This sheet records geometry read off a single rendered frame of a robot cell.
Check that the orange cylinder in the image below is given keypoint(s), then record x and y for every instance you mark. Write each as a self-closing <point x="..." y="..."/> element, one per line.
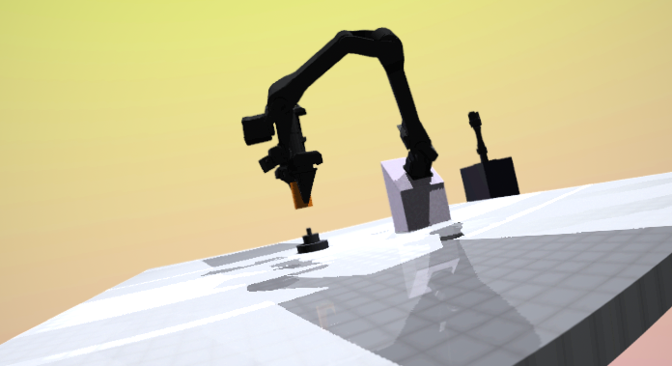
<point x="298" y="203"/>

